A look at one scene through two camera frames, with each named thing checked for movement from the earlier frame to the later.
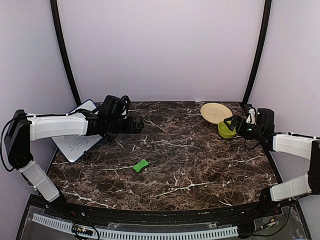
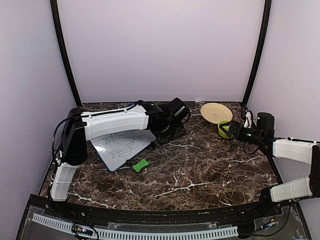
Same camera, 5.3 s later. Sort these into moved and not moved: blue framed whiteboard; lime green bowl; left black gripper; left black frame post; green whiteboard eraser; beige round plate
Moved: blue framed whiteboard; left black gripper
Not moved: lime green bowl; left black frame post; green whiteboard eraser; beige round plate
